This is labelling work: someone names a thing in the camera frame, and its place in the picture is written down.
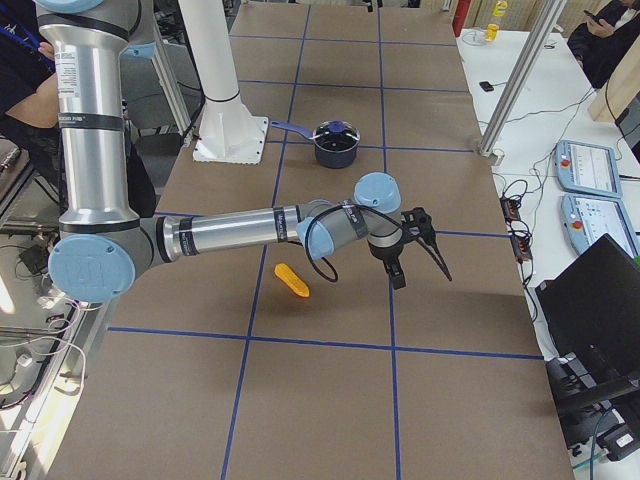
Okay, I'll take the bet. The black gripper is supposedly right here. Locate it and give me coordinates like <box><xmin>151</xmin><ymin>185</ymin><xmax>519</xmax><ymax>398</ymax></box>
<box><xmin>368</xmin><ymin>242</ymin><xmax>405</xmax><ymax>289</ymax></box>

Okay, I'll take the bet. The glass lid with blue knob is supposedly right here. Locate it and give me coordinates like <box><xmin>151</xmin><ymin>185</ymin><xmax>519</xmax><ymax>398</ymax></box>
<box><xmin>311</xmin><ymin>120</ymin><xmax>361</xmax><ymax>143</ymax></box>

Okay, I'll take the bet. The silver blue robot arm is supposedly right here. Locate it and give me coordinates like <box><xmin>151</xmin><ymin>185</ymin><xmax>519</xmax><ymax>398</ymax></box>
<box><xmin>36</xmin><ymin>1</ymin><xmax>405</xmax><ymax>303</ymax></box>

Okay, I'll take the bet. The yellow plastic corn cob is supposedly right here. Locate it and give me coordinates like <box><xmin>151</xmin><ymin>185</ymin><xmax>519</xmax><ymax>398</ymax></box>
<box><xmin>274</xmin><ymin>263</ymin><xmax>311</xmax><ymax>298</ymax></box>

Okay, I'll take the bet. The orange black usb hub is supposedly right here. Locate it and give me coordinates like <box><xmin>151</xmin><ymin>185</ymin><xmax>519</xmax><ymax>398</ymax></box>
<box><xmin>500</xmin><ymin>198</ymin><xmax>521</xmax><ymax>222</ymax></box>

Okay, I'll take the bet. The dark blue saucepan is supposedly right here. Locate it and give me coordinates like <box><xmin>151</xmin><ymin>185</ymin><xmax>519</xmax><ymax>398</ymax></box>
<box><xmin>270</xmin><ymin>120</ymin><xmax>360</xmax><ymax>169</ymax></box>

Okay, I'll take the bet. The lower teach pendant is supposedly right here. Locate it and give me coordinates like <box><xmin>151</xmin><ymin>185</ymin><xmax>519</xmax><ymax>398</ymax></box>
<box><xmin>561</xmin><ymin>193</ymin><xmax>639</xmax><ymax>257</ymax></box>

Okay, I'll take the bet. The teach pendant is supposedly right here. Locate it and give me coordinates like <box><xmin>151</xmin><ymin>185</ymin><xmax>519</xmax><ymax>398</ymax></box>
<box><xmin>561</xmin><ymin>193</ymin><xmax>639</xmax><ymax>257</ymax></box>
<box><xmin>554</xmin><ymin>140</ymin><xmax>622</xmax><ymax>198</ymax></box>

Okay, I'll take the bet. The black laptop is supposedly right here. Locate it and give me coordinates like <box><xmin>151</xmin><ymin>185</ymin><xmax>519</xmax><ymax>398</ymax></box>
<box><xmin>535</xmin><ymin>234</ymin><xmax>639</xmax><ymax>372</ymax></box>

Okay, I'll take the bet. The small black phone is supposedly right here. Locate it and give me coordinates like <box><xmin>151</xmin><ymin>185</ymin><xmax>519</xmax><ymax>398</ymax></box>
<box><xmin>479</xmin><ymin>81</ymin><xmax>494</xmax><ymax>92</ymax></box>

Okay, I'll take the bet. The upper teach pendant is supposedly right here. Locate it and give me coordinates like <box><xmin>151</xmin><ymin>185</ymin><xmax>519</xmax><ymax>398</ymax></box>
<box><xmin>554</xmin><ymin>140</ymin><xmax>622</xmax><ymax>198</ymax></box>

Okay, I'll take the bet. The black monitor stand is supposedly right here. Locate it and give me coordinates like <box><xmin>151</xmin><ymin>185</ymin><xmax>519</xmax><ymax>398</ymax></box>
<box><xmin>546</xmin><ymin>353</ymin><xmax>639</xmax><ymax>461</ymax></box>

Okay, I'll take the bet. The yellow cup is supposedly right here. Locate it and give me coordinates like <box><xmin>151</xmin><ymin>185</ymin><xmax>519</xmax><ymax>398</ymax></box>
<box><xmin>484</xmin><ymin>23</ymin><xmax>500</xmax><ymax>42</ymax></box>

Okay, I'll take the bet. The seated person in black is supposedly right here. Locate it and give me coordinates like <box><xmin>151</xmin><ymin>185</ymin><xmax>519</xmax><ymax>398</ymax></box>
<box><xmin>567</xmin><ymin>1</ymin><xmax>639</xmax><ymax>89</ymax></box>

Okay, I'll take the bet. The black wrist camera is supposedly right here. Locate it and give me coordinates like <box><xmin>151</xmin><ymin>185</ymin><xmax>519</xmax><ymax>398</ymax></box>
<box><xmin>401</xmin><ymin>207</ymin><xmax>436</xmax><ymax>241</ymax></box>

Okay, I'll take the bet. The right black braided cable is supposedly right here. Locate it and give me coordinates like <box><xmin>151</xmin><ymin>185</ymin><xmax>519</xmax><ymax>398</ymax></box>
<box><xmin>305</xmin><ymin>204</ymin><xmax>454</xmax><ymax>284</ymax></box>

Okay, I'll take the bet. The white pedestal column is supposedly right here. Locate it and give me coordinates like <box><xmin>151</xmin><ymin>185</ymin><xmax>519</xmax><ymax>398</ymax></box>
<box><xmin>179</xmin><ymin>0</ymin><xmax>268</xmax><ymax>165</ymax></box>

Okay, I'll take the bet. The aluminium frame post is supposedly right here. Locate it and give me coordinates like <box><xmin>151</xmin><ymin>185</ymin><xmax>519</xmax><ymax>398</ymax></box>
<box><xmin>477</xmin><ymin>0</ymin><xmax>567</xmax><ymax>166</ymax></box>

